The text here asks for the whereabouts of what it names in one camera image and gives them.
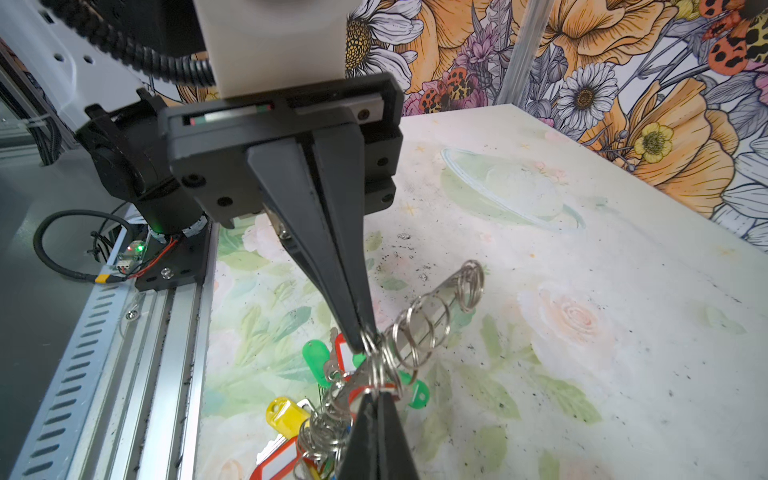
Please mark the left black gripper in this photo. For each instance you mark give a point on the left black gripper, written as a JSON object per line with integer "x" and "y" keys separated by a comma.
{"x": 217, "y": 150}

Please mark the green circuit board left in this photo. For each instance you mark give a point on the green circuit board left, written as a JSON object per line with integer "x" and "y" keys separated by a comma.
{"x": 130, "y": 257}

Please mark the metal key organizer plate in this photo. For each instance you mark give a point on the metal key organizer plate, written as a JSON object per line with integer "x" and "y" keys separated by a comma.
{"x": 419, "y": 330}

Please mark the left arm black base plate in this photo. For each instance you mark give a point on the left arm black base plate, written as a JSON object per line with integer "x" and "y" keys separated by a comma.
{"x": 186, "y": 263}

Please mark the left aluminium corner post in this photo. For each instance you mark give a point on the left aluminium corner post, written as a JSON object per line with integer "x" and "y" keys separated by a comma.
{"x": 517, "y": 75}

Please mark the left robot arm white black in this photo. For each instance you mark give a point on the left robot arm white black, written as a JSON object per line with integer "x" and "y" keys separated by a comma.
{"x": 161, "y": 39}

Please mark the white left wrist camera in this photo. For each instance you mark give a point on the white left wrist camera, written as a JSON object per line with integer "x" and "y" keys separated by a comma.
{"x": 259, "y": 46}

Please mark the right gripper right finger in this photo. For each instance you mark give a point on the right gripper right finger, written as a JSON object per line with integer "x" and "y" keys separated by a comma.
{"x": 393, "y": 455}

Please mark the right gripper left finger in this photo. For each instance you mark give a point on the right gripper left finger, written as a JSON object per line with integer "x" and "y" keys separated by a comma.
{"x": 360, "y": 462}

